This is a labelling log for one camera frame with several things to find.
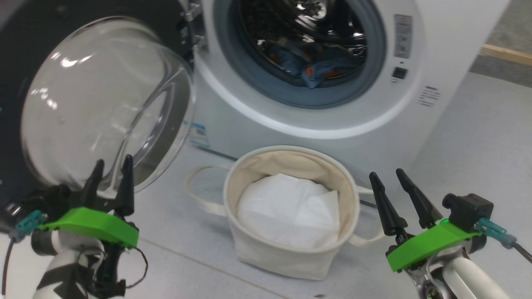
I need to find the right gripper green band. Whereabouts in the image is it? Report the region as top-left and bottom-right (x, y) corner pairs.
(369, 168), (480, 299)

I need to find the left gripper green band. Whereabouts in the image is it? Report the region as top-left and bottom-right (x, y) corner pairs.
(39, 154), (139, 297)

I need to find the black round glass washer door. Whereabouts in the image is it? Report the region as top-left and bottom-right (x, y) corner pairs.
(0, 0), (198, 233)

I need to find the blue patterned garment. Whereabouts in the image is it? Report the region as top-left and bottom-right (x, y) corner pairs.
(266, 39), (362, 88)

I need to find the white front-load washing machine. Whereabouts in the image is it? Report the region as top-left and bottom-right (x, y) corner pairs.
(183, 0), (512, 183)

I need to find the cream canvas laundry basket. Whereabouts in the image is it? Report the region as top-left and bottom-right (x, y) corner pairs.
(185, 145), (385, 281)

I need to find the blue energy label sticker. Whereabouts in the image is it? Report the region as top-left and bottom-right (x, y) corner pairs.
(189, 121), (210, 149)

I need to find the small black text sticker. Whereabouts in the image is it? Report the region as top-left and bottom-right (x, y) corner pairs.
(418, 86), (441, 108)

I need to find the white liner sheet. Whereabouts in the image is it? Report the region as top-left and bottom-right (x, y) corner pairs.
(236, 173), (341, 250)

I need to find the grey warning label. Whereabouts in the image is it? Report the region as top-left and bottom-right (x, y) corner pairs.
(394, 15), (413, 59)

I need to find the thin black gripper wire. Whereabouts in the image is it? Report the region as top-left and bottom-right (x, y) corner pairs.
(125, 247), (149, 289)

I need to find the black cable with teal plug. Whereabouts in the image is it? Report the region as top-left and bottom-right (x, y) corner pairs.
(476, 218), (532, 264)
(2, 210), (46, 295)

